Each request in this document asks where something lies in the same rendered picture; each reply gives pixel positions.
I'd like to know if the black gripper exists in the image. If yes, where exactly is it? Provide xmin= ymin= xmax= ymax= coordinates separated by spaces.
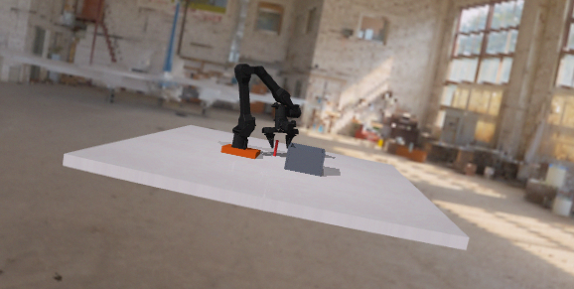
xmin=262 ymin=116 xmax=299 ymax=149

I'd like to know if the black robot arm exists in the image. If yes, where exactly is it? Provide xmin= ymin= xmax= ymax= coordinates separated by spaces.
xmin=231 ymin=64 xmax=301 ymax=150

